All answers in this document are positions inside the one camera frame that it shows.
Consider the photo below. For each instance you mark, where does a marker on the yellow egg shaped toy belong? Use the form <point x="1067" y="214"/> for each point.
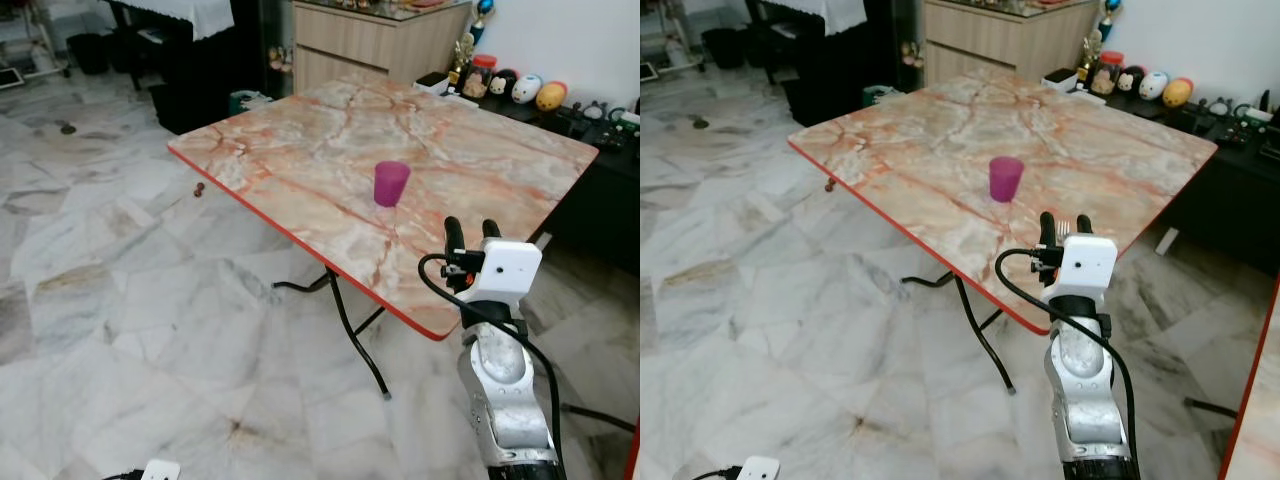
<point x="1178" y="92"/>
<point x="551" y="96"/>

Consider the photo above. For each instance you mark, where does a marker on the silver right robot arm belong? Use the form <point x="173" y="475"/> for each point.
<point x="1085" y="400"/>
<point x="510" y="400"/>

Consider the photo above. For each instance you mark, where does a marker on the black waste bin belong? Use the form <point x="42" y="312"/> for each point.
<point x="90" y="52"/>
<point x="722" y="46"/>

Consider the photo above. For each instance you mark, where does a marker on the black furniture with white cloth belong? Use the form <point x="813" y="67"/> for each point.
<point x="200" y="70"/>
<point x="830" y="65"/>

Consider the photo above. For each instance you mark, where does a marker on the red lidded glass jar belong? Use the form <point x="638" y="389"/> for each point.
<point x="481" y="77"/>
<point x="1107" y="72"/>

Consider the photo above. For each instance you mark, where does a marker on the purple plastic cup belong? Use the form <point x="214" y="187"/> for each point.
<point x="1005" y="180"/>
<point x="390" y="184"/>

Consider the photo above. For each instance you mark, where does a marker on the green and white mug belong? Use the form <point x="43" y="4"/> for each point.
<point x="1262" y="106"/>
<point x="628" y="118"/>

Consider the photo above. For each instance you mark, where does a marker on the white egg shaped toy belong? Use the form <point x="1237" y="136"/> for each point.
<point x="527" y="89"/>
<point x="1154" y="85"/>

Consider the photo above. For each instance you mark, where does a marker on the gold trophy figure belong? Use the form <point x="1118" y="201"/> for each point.
<point x="462" y="57"/>
<point x="1090" y="52"/>

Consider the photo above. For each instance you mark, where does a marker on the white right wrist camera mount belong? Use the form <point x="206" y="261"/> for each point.
<point x="1083" y="266"/>
<point x="502" y="270"/>

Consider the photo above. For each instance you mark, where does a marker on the black egg shaped toy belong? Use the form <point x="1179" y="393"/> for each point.
<point x="1131" y="80"/>
<point x="502" y="84"/>

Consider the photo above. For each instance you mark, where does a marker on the silver metal fork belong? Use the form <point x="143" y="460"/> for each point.
<point x="1063" y="229"/>

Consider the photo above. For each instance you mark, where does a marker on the light wooden cabinet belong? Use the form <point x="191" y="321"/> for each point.
<point x="380" y="40"/>
<point x="1000" y="35"/>

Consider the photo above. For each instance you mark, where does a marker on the small white box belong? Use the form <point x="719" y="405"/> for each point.
<point x="432" y="81"/>
<point x="1060" y="78"/>

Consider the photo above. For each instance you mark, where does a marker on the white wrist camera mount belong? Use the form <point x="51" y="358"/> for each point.
<point x="758" y="469"/>
<point x="1083" y="266"/>
<point x="502" y="270"/>
<point x="161" y="471"/>

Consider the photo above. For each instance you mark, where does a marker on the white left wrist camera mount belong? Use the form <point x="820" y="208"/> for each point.
<point x="758" y="469"/>
<point x="161" y="471"/>

